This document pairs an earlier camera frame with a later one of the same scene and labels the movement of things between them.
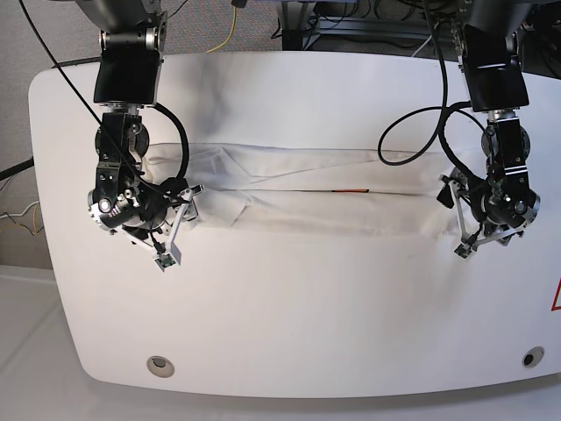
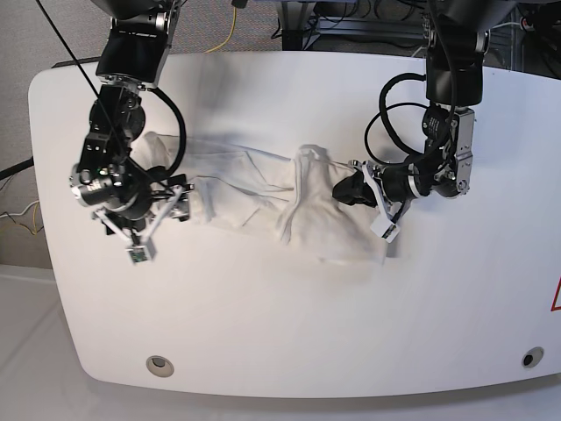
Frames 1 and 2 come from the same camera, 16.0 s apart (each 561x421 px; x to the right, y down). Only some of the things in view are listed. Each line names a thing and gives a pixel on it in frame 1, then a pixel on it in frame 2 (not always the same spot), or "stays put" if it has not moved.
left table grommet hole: x=160 y=366 stays put
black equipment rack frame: x=300 y=25 stays put
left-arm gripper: x=487 y=212 → x=393 y=187
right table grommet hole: x=533 y=356 stays put
